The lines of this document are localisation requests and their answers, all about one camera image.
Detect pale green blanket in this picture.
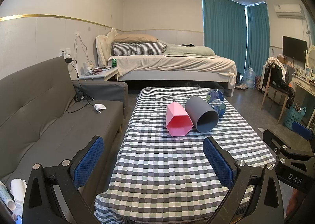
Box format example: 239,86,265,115
162,43,215,57

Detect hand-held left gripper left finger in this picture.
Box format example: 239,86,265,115
22,136,105,224

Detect checked tablecloth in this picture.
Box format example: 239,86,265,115
94,87,276,224

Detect person's right hand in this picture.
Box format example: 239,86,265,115
286,188,300,217

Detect white nightstand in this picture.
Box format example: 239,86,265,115
79,66,120,82

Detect white dresser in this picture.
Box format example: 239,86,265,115
292,76,315,129

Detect narrow teal curtain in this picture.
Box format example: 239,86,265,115
246,2,271,84

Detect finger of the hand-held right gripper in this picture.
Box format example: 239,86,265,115
262,129,290,156
292,121,315,141

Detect clear water jug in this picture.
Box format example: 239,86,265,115
244,67,257,88

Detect crumpled white tissue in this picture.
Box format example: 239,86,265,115
93,103,107,114

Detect white framed mirror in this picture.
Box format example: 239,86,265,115
306,45,315,69

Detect cream bedsheet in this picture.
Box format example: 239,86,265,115
108,54,237,89

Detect black jacket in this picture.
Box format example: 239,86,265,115
267,63,296,109

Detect checked quilt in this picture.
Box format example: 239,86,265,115
113,41,168,56

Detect grey round cup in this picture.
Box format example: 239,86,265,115
185,96,219,133

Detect pink hexagonal cup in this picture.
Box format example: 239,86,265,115
166,102,194,137

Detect wooden chair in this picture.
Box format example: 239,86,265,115
260,65,293,125

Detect grey sofa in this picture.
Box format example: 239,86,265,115
0,56,128,224

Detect wide teal curtain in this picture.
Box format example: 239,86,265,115
201,0,247,84

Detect white air conditioner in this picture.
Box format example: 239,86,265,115
273,4,304,19

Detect white clothes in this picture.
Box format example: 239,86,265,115
264,57,290,82

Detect white wall socket with cables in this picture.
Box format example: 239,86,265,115
74,31,96,67

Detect black charger with cable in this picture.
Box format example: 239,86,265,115
65,58,94,113

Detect bed with bedding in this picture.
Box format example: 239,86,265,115
95,28,234,97

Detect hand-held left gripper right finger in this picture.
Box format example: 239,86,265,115
202,136,287,224

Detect patterned paper roll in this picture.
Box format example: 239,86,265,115
0,181,16,216

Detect black television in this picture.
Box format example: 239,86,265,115
282,36,308,63

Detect beige pillow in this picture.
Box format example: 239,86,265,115
114,33,158,43

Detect blue laundry basket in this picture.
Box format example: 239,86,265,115
284,104,307,131

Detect white paper roll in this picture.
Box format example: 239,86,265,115
10,179,27,211

